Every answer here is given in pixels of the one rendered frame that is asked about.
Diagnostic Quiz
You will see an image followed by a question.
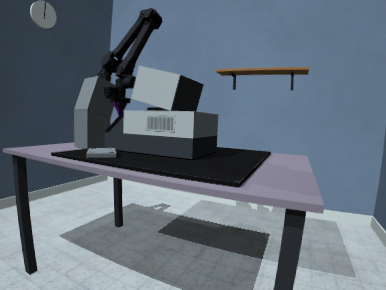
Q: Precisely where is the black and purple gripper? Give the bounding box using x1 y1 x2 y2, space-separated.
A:
110 98 131 116

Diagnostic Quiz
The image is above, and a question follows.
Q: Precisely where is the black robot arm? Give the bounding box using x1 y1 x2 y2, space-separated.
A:
97 8 162 99

